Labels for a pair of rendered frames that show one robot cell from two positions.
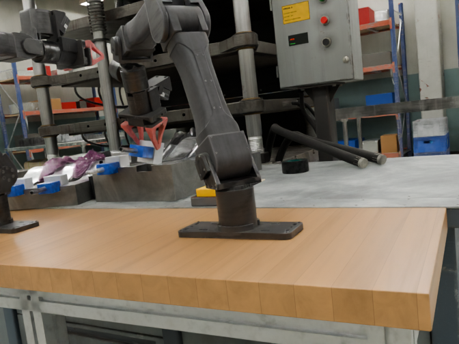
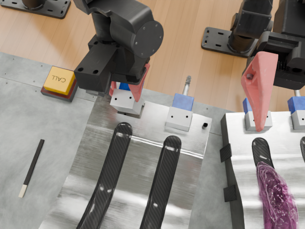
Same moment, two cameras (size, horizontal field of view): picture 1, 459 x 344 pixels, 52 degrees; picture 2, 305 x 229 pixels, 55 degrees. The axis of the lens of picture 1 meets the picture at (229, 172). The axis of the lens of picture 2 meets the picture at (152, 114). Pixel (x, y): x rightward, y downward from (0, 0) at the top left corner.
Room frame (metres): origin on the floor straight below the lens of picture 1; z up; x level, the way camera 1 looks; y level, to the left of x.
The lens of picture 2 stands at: (1.42, 0.18, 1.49)
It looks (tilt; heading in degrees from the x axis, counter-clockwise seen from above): 69 degrees down; 166
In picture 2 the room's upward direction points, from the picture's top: straight up
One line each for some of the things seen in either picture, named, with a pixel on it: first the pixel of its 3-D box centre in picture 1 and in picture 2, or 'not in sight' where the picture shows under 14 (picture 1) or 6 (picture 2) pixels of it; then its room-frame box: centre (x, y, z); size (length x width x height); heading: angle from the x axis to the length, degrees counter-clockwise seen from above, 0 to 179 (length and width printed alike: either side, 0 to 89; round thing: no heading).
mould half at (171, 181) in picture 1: (185, 162); (121, 218); (1.39, 0.13, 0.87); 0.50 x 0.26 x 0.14; 151
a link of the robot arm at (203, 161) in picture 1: (227, 169); not in sight; (0.75, 0.00, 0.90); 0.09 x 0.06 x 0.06; 119
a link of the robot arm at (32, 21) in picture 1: (29, 33); not in sight; (1.19, 0.45, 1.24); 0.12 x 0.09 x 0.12; 152
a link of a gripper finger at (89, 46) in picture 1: (87, 55); (277, 93); (1.32, 0.35, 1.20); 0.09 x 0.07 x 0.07; 152
